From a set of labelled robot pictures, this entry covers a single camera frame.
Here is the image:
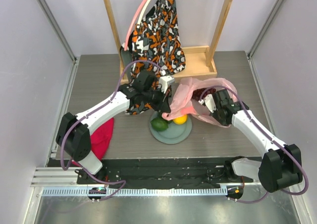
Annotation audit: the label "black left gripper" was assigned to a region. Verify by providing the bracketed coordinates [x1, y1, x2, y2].
[143, 86, 171, 113]

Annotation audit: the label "pink plastic bag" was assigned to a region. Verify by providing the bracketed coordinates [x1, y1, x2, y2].
[162, 77, 237, 127]

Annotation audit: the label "fake green lime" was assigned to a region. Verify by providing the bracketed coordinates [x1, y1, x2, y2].
[150, 117, 168, 131]

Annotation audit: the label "fake red grapes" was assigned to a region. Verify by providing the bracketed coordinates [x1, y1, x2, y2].
[192, 88, 216, 101]

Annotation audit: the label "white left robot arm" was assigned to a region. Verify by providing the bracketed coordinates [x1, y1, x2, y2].
[55, 71, 174, 184]

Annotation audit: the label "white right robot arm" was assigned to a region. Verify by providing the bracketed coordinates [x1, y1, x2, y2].
[203, 89, 304, 193]

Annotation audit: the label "grey round plate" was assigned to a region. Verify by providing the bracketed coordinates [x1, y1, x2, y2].
[149, 112, 192, 145]

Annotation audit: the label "wooden clothes rack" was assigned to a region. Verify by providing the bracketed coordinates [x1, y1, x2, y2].
[103, 0, 233, 84]

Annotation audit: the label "orange grey patterned garment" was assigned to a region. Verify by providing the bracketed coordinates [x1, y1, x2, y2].
[123, 0, 186, 116]

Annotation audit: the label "red cloth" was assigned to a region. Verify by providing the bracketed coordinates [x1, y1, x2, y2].
[71, 117, 115, 168]

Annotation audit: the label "pink clothes hanger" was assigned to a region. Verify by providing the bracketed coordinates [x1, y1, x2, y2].
[124, 0, 151, 51]

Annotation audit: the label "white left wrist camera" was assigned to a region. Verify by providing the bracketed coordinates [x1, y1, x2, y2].
[158, 75, 175, 94]

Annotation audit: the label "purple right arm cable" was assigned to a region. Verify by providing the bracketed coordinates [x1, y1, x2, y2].
[200, 85, 309, 204]

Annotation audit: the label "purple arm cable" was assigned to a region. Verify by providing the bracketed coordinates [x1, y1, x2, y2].
[200, 85, 309, 204]
[60, 59, 166, 202]

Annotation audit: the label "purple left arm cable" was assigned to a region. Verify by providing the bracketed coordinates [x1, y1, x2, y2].
[60, 59, 166, 202]

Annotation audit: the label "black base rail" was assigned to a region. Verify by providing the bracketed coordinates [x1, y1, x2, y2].
[47, 156, 263, 189]

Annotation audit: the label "white cable duct strip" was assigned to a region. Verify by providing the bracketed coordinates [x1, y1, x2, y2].
[42, 186, 227, 197]

